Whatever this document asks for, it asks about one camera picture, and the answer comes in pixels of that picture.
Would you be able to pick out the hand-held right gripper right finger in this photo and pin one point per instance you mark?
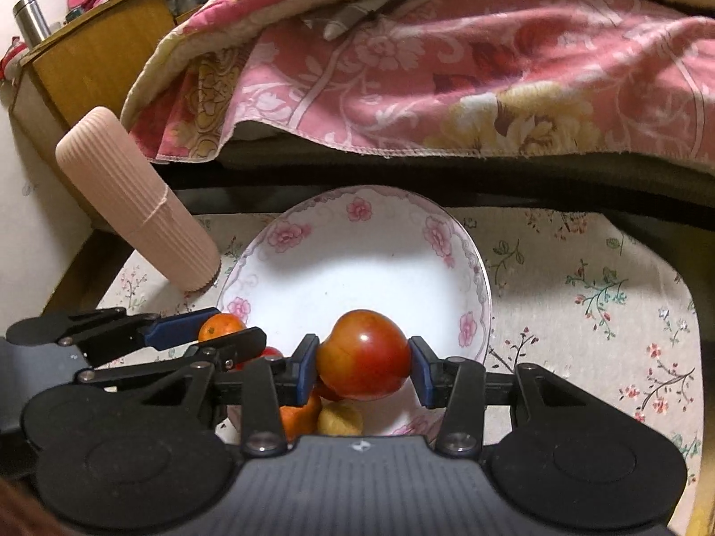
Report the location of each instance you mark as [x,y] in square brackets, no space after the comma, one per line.
[423,371]

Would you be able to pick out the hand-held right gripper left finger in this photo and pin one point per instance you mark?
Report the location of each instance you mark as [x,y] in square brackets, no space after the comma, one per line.
[304,371]

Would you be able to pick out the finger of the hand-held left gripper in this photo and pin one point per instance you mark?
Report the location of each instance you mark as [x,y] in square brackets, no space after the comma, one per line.
[234,343]
[179,328]

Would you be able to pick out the red cherry tomato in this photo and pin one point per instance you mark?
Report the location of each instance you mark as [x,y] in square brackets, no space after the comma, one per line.
[271,353]

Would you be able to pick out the large red tomato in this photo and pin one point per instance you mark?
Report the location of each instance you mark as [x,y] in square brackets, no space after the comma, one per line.
[363,354]

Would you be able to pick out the white floral plate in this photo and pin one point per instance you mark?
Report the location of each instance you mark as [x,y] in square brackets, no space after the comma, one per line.
[357,273]

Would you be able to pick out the pink ribbed bottle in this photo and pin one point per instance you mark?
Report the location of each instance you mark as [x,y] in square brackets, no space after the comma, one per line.
[139,201]

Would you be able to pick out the reddish brown cloth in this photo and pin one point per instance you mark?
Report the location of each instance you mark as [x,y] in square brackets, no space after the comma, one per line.
[19,511]

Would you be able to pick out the floral tablecloth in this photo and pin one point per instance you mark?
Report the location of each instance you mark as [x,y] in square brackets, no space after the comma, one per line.
[586,318]

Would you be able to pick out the wooden desk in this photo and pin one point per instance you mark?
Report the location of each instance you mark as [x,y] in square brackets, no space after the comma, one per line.
[95,61]

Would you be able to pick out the floral quilt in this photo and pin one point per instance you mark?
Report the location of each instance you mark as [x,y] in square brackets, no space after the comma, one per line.
[184,33]

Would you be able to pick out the santa plush toy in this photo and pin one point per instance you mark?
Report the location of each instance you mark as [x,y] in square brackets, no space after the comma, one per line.
[12,61]

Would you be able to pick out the grey cloth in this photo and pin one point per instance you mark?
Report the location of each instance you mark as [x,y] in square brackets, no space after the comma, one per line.
[184,0]

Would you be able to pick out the small dark cup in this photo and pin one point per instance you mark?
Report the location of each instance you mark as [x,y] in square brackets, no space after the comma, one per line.
[74,14]

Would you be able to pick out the steel thermos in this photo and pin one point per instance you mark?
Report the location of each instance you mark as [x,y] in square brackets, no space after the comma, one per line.
[31,19]

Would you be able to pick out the grey fabric tag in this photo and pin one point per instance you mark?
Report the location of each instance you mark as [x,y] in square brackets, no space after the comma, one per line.
[352,18]

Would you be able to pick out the dark bed frame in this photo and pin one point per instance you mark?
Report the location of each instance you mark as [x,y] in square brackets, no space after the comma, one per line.
[391,178]

